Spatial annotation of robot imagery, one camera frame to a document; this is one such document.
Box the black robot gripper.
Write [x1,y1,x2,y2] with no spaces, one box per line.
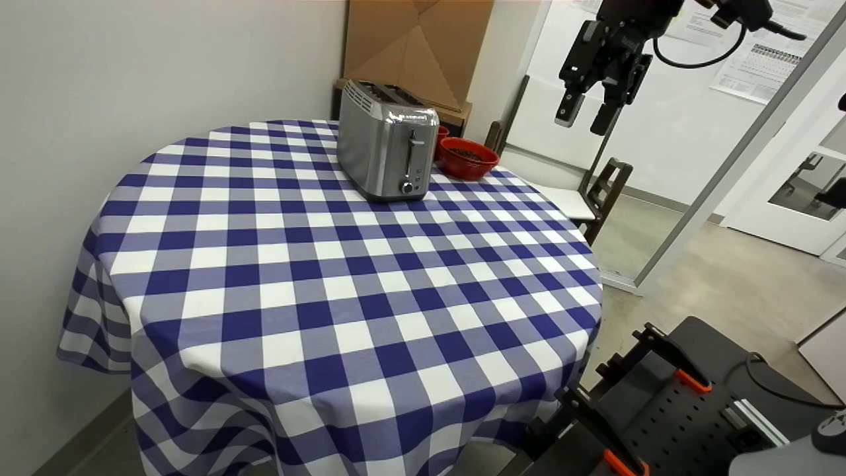
[555,21,653,135]

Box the silver metal toaster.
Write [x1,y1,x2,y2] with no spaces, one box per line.
[338,80,439,201]

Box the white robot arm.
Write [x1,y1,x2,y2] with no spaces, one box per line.
[555,0,779,135]

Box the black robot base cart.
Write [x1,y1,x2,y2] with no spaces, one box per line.
[522,316,846,476]

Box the dark wooden chair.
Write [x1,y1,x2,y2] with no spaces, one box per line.
[541,158,633,240]

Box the red plastic bowl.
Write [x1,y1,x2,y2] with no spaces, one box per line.
[439,136,500,179]

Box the brown cardboard sheet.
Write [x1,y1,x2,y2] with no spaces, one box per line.
[338,0,496,127]

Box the blue white checkered tablecloth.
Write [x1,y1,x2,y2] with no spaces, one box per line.
[59,119,604,476]

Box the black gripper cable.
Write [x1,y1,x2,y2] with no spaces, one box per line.
[650,17,751,70]

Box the white wall poster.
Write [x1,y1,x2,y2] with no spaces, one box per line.
[715,0,845,102]

